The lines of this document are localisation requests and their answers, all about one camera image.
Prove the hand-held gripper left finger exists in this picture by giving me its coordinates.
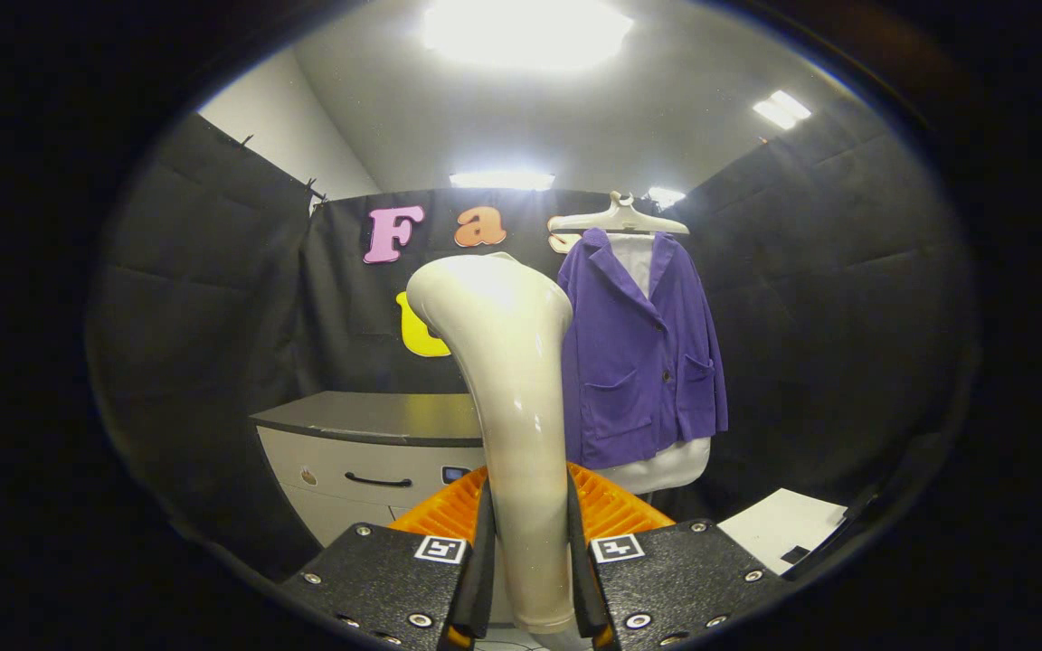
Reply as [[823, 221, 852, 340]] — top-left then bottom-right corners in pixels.
[[279, 465, 497, 651]]

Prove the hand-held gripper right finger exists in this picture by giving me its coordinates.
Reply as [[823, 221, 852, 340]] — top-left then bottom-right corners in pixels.
[[563, 462, 786, 651]]

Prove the white shirt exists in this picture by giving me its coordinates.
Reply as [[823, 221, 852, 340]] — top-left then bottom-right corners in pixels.
[[593, 231, 712, 495]]

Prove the purple jacket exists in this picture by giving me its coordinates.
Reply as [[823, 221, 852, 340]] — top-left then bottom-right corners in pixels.
[[557, 228, 729, 471]]

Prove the white garment steamer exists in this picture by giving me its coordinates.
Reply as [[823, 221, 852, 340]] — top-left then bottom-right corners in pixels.
[[405, 252, 594, 651]]

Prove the cream plastic clothes hanger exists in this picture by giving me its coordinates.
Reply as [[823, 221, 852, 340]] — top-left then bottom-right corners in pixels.
[[547, 191, 691, 236]]

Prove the white flat panel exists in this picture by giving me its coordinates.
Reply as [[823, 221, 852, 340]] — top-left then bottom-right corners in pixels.
[[718, 488, 848, 576]]

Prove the grey cabinet with dark top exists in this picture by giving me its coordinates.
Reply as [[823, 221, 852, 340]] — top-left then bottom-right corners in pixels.
[[250, 391, 488, 549]]

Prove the long strip ceiling light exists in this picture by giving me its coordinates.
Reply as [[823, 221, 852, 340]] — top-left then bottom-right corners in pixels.
[[449, 172, 556, 191]]

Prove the double panel ceiling light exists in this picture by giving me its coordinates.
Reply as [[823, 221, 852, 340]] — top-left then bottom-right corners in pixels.
[[753, 90, 812, 130]]

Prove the large round ceiling light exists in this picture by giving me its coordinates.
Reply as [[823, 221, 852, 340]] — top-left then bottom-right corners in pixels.
[[422, 0, 635, 73]]

